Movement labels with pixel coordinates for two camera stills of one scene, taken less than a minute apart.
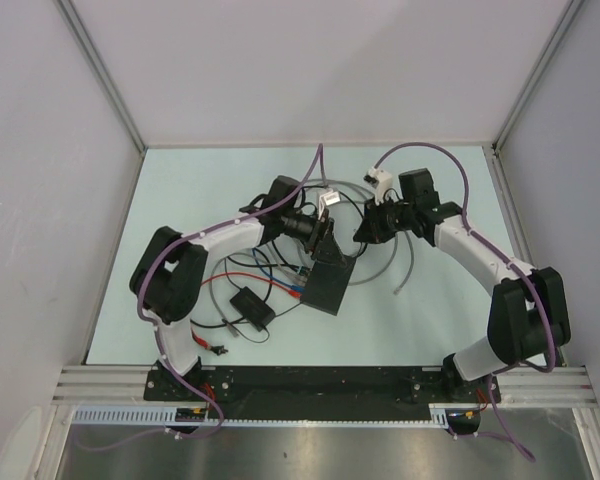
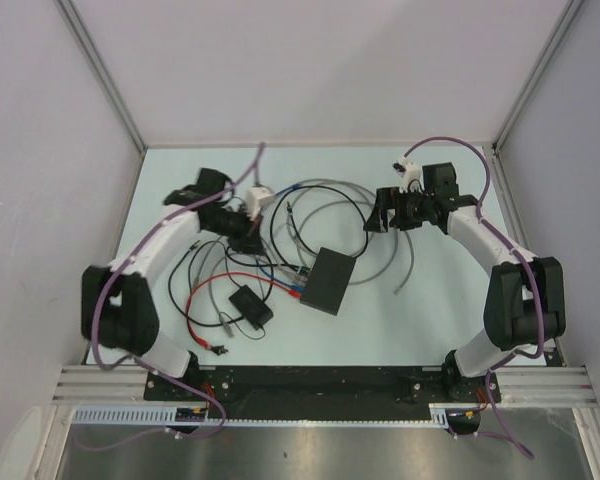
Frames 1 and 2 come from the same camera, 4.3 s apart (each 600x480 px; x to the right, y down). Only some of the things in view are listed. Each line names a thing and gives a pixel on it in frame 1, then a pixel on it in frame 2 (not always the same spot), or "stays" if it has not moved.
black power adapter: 256,311 stays
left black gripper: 320,244 to 250,240
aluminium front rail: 128,385 stays
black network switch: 324,285 stays
